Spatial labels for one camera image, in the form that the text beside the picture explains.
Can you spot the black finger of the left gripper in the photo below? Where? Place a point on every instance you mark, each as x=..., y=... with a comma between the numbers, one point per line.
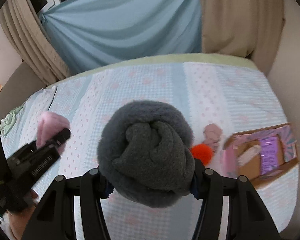
x=56, y=138

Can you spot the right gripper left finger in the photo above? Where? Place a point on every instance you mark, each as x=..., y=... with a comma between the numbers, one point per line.
x=54, y=216

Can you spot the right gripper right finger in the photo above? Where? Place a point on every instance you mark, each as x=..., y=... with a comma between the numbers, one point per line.
x=234, y=199

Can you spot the light pink fleece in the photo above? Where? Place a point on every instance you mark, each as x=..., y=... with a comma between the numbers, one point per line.
x=50, y=124

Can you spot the dark grey fleece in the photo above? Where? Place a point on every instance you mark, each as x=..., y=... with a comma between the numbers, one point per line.
x=144, y=152

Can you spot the orange fluffy pompom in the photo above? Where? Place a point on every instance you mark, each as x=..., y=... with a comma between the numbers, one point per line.
x=202, y=152

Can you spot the pale pink printed cloth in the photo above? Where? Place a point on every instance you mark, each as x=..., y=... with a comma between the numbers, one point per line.
x=213, y=136

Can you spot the person's left hand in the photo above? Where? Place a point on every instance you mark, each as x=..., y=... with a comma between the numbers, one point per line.
x=14, y=224

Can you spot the green crumpled cloth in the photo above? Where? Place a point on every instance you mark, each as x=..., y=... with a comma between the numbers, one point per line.
x=7, y=123

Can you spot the cardboard box with pink flaps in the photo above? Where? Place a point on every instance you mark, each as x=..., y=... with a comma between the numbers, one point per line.
x=239, y=142

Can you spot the beige plush toy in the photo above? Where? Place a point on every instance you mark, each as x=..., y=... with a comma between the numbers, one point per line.
x=248, y=155

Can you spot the purple plastic packet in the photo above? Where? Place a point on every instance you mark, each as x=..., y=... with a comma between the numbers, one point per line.
x=269, y=154

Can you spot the beige curtain left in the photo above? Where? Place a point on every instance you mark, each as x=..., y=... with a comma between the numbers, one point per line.
x=27, y=36

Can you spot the beige curtain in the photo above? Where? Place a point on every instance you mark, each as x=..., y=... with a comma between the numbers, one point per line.
x=27, y=36
x=242, y=27

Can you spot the light blue curtain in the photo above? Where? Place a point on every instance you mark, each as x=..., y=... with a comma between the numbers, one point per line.
x=88, y=34

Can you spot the beige curtain right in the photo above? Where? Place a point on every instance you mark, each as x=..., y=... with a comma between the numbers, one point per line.
x=242, y=27

